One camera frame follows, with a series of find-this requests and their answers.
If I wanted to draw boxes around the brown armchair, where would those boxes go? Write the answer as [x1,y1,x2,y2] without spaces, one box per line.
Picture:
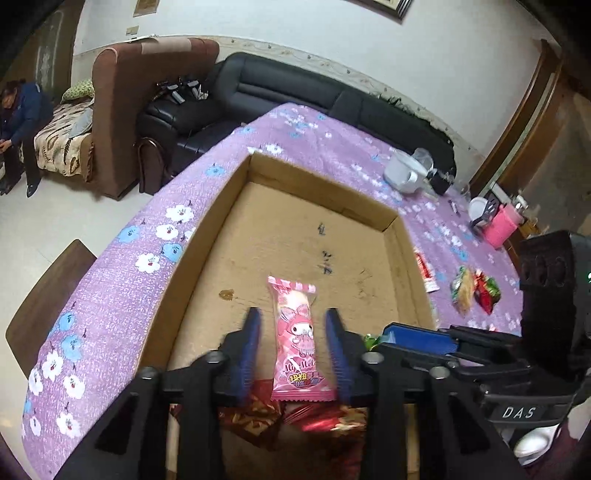
[90,38,220,200]

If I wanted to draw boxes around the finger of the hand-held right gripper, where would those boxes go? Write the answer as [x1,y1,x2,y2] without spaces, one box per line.
[382,323,525,370]

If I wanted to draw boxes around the clear plastic cup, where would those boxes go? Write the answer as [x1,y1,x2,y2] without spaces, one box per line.
[412,148,435,175]

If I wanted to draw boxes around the pink snack packet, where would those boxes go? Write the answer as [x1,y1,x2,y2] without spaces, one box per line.
[267,276,338,402]

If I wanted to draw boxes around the black cup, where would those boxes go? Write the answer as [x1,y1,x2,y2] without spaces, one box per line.
[429,168,455,195]

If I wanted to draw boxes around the red gold snack packet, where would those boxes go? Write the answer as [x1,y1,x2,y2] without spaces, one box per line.
[219,381,283,450]

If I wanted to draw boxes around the black leather sofa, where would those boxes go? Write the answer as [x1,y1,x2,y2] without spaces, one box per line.
[136,52,458,195]

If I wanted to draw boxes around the white bowl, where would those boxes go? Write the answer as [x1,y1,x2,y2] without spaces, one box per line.
[468,198,492,222]

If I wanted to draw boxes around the red white snack packet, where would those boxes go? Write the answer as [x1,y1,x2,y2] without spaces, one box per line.
[413,249,440,294]

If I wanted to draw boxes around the wooden chair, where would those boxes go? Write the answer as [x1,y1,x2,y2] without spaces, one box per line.
[6,239,98,379]

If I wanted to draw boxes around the printed blanket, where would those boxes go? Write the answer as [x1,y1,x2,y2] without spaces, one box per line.
[34,99,95,176]

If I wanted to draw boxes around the framed wall picture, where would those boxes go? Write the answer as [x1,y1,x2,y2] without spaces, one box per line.
[367,0,414,20]

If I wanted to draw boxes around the green pillow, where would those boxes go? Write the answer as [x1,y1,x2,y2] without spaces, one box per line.
[61,78,95,103]

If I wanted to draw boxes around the pink container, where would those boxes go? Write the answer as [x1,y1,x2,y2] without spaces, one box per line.
[482,203,522,249]

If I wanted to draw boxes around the shiny red snack packet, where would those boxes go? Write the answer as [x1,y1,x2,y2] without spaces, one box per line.
[283,401,368,437]

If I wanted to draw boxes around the purple floral tablecloth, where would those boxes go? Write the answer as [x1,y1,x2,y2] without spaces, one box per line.
[21,102,527,480]

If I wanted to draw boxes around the white cup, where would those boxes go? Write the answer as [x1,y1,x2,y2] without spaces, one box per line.
[384,148,426,193]

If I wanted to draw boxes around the red green snack packet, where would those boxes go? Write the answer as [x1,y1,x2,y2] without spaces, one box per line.
[473,270,502,315]

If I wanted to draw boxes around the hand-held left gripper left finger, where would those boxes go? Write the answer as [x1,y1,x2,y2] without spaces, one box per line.
[54,307,266,480]

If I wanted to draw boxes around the wooden door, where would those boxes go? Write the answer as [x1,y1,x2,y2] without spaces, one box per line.
[468,39,583,241]

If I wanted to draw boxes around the cardboard box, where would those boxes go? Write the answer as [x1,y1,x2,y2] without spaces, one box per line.
[139,152,439,480]

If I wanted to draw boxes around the green yellow snack packet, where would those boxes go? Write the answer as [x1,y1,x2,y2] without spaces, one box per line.
[451,265,476,315]

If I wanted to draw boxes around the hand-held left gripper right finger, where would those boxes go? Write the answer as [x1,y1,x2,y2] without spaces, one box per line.
[323,308,532,480]

